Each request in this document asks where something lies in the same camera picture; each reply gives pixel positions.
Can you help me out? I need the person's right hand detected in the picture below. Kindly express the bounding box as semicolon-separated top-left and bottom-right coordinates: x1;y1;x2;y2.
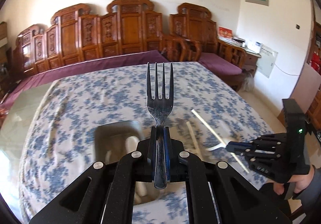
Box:
273;167;316;195

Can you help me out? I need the white soup spoon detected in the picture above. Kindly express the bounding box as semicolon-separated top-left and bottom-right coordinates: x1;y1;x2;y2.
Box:
125;136;138;154

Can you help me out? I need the blue floral tablecloth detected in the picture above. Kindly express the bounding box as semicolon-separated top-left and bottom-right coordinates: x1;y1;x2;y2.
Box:
19;61;275;224

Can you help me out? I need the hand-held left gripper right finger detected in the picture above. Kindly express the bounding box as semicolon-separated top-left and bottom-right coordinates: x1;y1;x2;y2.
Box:
163;126;293;224

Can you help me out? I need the square purple seat cushion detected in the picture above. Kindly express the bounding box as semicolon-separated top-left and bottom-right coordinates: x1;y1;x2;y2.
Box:
199;52;242;75

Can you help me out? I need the white wall cabinet door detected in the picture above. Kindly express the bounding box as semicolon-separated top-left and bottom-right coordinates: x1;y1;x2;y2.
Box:
256;44;279;79

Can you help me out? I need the person's right forearm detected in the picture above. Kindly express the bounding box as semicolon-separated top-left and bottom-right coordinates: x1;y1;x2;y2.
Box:
288;171;321;224

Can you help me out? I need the white desktop device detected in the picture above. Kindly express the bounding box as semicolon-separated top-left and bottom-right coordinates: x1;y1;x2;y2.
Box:
247;41;262;53

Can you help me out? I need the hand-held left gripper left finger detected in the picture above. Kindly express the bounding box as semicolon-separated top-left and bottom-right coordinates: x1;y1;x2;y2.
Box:
29;126;157;224

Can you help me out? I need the pink board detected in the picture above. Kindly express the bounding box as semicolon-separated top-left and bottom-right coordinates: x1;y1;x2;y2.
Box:
290;64;318;111

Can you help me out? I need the metal fork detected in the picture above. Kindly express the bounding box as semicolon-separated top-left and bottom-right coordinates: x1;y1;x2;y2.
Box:
146;62;175;189

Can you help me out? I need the rectangular metal tin box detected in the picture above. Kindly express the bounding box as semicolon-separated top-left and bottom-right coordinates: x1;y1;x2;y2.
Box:
95;120;161;206

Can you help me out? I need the carved wooden armchair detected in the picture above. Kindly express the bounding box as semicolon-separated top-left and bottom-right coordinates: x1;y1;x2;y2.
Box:
169;3;247;91

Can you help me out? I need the red decoration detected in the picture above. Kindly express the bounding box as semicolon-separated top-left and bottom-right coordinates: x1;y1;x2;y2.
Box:
311;51;321;74

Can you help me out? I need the long purple seat cushion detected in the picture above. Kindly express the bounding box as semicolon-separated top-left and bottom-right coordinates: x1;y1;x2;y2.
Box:
0;50;171;111

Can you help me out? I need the red gift box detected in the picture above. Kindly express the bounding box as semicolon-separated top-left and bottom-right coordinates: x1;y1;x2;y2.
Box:
217;26;232;39

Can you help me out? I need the small white spoon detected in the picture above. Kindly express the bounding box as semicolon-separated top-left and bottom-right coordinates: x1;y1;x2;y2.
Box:
135;181;147;199

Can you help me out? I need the white plastic fork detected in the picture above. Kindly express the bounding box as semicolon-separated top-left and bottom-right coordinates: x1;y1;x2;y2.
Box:
206;139;241;151

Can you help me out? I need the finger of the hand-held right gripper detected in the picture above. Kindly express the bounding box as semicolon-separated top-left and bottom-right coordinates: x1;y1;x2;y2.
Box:
227;132;289;152
229;149;285;173

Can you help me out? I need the carved wooden sofa bench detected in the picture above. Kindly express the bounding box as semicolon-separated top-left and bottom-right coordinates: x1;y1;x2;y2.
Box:
11;0;201;81

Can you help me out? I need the wooden side table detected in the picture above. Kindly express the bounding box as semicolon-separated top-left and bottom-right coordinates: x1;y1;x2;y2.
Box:
242;39;261;79

